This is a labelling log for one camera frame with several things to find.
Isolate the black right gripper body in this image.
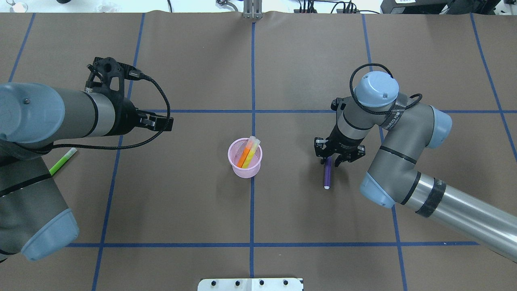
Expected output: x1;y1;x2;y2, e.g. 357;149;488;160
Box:
325;125;364;157

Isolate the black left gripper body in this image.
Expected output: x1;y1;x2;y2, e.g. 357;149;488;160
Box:
114;97;139;135

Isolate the purple marker pen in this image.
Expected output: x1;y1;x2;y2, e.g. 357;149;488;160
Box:
323;156;333;190

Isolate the green marker pen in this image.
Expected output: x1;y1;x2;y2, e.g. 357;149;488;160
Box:
49;148;78;176

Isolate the orange marker pen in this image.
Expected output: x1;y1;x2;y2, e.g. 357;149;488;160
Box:
236;136;256;168

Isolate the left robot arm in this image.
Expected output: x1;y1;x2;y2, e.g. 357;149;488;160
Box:
1;82;174;261

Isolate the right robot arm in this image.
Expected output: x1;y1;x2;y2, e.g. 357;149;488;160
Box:
314;71;517;261

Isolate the pink mesh pen holder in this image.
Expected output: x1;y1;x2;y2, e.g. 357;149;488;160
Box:
227;136;263;178

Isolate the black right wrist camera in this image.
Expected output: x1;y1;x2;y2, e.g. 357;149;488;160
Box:
330;97;349;113

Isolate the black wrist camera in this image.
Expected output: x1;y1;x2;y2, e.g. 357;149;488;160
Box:
330;97;349;113
85;57;143;103

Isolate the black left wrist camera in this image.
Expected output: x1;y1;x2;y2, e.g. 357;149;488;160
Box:
85;57;143;103

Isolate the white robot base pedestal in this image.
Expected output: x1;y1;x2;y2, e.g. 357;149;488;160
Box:
197;278;305;291

